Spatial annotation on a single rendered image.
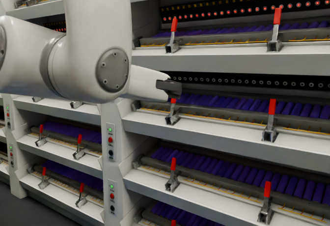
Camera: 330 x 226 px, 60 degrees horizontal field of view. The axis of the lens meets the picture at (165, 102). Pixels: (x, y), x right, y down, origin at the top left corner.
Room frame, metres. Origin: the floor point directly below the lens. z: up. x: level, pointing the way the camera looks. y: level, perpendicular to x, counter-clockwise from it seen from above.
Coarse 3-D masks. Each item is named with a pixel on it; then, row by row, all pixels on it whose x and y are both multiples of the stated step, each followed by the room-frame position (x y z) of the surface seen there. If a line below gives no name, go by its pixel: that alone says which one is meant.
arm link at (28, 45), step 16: (0, 16) 0.32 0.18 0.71; (0, 32) 0.30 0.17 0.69; (16, 32) 0.29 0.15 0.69; (32, 32) 0.31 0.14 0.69; (48, 32) 0.33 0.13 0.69; (0, 48) 0.29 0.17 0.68; (16, 48) 0.29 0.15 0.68; (32, 48) 0.30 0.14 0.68; (48, 48) 0.31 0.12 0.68; (0, 64) 0.29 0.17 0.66; (16, 64) 0.29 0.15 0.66; (32, 64) 0.30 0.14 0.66; (0, 80) 0.29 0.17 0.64; (16, 80) 0.29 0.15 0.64; (32, 80) 0.30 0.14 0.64; (48, 80) 0.31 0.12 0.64; (32, 96) 0.34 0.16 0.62; (48, 96) 0.33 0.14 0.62
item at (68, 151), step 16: (32, 128) 1.32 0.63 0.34; (48, 128) 1.30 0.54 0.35; (64, 128) 1.26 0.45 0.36; (80, 128) 1.23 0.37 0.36; (96, 128) 1.18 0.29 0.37; (32, 144) 1.22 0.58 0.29; (48, 144) 1.19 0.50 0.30; (64, 144) 1.16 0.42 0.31; (80, 144) 1.11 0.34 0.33; (96, 144) 1.05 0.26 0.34; (64, 160) 1.07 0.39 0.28; (80, 160) 1.02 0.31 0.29; (96, 160) 0.99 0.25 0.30; (96, 176) 0.97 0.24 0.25
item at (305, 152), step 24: (312, 96) 0.70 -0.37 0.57; (144, 120) 0.82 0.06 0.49; (192, 120) 0.76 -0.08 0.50; (240, 120) 0.71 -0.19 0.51; (192, 144) 0.73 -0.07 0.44; (216, 144) 0.68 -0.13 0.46; (240, 144) 0.64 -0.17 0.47; (264, 144) 0.60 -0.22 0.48; (288, 144) 0.58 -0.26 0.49; (312, 144) 0.57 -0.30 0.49; (312, 168) 0.56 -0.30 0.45
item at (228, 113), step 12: (156, 108) 0.87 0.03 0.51; (168, 108) 0.84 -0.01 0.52; (192, 108) 0.79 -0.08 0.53; (204, 108) 0.77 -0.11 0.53; (216, 108) 0.75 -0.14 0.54; (228, 120) 0.71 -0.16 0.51; (252, 120) 0.69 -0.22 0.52; (264, 120) 0.67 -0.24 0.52; (288, 120) 0.64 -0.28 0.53; (300, 120) 0.62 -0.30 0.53; (312, 120) 0.61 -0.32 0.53; (324, 120) 0.60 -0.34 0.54; (312, 132) 0.59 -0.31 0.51
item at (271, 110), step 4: (272, 100) 0.62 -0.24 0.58; (272, 104) 0.62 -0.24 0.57; (272, 108) 0.62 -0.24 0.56; (272, 112) 0.62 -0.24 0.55; (272, 116) 0.62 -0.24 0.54; (268, 120) 0.62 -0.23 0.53; (272, 120) 0.61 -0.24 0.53; (268, 124) 0.62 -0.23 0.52; (272, 124) 0.61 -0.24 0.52; (268, 128) 0.61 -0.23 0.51; (272, 128) 0.62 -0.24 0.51
